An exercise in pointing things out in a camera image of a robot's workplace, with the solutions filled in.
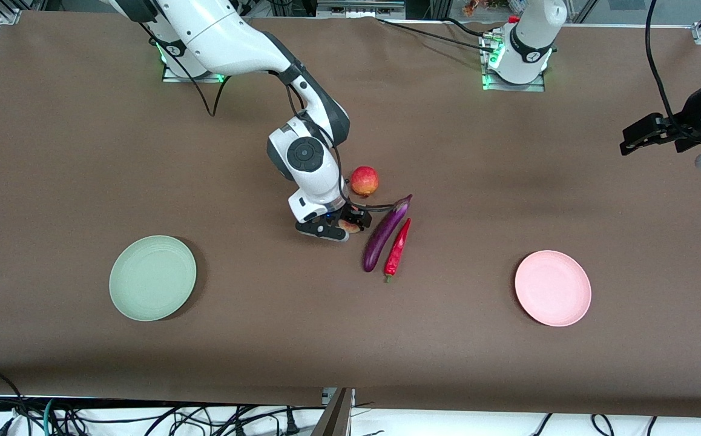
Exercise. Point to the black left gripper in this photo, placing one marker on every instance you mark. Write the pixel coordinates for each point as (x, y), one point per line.
(681, 132)

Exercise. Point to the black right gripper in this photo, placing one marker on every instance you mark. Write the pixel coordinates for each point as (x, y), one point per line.
(351, 215)

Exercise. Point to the orange peach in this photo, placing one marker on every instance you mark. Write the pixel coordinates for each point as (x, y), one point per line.
(350, 227)

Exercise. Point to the purple eggplant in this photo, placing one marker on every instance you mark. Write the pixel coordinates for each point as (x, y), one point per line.
(384, 236)

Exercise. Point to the red apple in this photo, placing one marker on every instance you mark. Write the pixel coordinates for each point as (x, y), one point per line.
(365, 180)

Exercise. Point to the red chili pepper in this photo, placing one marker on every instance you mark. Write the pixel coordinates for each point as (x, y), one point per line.
(398, 248)

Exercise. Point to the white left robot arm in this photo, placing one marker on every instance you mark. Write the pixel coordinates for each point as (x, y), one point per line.
(529, 42)

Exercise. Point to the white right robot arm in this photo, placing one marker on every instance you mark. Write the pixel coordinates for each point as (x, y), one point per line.
(223, 36)

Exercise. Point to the brown table cloth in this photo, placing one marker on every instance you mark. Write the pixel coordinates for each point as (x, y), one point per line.
(266, 339)

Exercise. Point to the pink round plate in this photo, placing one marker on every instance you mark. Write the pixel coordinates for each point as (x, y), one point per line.
(552, 288)

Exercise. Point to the orange plastic toy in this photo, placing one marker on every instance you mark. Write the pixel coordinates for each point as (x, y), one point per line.
(474, 7)

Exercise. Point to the green round plate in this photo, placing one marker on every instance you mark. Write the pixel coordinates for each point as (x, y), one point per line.
(152, 277)

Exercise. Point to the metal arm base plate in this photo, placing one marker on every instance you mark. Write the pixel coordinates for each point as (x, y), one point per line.
(532, 88)
(172, 77)

